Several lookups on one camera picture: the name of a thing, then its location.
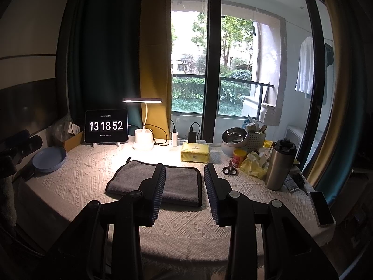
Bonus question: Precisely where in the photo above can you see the purple and grey towel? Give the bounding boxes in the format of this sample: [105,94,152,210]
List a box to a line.
[106,160,202,208]

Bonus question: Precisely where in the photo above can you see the blue plastic plate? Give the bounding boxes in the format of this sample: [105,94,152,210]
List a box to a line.
[32,147,67,173]

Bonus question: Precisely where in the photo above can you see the yellow plastic bag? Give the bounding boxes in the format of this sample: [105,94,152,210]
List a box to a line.
[240,151,270,179]

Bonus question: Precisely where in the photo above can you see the red and yellow can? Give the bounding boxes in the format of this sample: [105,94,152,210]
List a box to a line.
[232,149,247,168]

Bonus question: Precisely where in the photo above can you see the white ceramic bowl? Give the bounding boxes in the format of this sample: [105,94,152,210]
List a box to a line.
[221,141,247,157]

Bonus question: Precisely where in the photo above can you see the white desk lamp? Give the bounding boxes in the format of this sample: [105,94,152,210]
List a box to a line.
[123,97,163,151]

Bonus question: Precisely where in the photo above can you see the yellow tissue pack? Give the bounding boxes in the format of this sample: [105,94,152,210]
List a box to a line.
[180,142,210,163]

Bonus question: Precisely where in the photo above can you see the white textured tablecloth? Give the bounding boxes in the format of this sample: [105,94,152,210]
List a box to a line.
[17,143,335,269]

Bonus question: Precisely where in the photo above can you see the yellow cardboard box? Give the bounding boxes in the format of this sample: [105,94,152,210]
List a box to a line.
[63,132,83,152]

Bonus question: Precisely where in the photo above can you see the stainless steel bowl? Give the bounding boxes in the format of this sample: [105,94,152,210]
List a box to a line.
[222,127,247,144]

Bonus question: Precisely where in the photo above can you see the white charger adapter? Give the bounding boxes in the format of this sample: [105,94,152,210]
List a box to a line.
[171,128,178,147]

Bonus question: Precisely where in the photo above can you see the white perforated basket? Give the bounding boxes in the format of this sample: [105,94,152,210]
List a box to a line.
[246,132,266,153]

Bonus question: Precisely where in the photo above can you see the black power bank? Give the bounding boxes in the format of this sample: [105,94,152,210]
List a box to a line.
[188,126,197,144]

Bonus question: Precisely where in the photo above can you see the white tablet stand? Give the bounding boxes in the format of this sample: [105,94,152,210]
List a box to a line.
[91,142,121,148]

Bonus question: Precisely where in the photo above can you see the stainless steel thermos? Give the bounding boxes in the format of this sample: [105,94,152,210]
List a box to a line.
[265,138,297,190]

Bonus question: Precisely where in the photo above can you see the black tablet clock display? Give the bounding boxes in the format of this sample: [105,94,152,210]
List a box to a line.
[84,109,128,144]

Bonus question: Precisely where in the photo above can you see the black smartphone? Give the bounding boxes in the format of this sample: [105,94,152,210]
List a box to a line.
[308,192,335,227]

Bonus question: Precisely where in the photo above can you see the dark green curtain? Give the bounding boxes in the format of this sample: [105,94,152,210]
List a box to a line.
[57,0,142,127]

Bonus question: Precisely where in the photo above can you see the yellow curtain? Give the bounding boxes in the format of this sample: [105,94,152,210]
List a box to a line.
[140,0,172,140]

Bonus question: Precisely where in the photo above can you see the hanging white shirt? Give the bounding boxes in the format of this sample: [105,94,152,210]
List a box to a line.
[295,37,314,99]

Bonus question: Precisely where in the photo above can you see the black handled scissors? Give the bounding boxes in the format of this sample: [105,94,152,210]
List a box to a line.
[222,160,238,176]

